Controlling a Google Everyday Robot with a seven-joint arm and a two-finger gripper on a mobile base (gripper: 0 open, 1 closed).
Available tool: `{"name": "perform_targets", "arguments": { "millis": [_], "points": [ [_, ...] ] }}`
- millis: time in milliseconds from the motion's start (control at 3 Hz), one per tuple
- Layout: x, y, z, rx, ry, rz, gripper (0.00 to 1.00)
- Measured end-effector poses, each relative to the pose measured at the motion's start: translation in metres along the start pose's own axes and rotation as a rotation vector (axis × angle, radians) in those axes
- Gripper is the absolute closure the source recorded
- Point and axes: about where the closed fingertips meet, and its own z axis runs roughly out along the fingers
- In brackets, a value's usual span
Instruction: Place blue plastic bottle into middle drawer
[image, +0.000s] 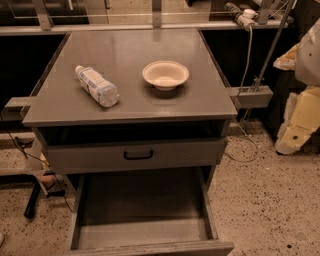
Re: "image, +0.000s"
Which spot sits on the clear blue-label plastic bottle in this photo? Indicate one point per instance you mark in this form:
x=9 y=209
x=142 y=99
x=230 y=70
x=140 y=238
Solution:
x=103 y=91

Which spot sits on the open grey lower drawer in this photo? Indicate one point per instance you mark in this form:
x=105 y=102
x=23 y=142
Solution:
x=163 y=212

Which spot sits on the white paper bowl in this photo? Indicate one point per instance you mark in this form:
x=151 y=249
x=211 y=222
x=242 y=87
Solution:
x=165 y=75

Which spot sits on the closed grey upper drawer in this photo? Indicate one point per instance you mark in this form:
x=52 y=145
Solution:
x=108 y=157

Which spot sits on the black drawer handle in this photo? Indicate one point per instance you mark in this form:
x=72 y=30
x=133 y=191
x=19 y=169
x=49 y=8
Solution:
x=132 y=156

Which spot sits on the white power strip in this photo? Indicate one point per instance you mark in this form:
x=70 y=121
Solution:
x=244 y=18

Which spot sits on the grey metal rail frame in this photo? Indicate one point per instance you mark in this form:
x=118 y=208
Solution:
x=63 y=16

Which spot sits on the black stand leg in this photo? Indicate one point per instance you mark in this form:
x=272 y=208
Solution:
x=44 y=184

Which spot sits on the grey metal side bracket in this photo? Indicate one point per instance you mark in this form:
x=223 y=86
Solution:
x=248 y=100

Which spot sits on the grey drawer cabinet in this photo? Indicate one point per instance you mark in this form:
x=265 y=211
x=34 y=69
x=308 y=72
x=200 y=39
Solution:
x=63 y=113

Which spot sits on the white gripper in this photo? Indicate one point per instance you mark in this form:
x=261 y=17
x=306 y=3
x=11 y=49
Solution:
x=309 y=60

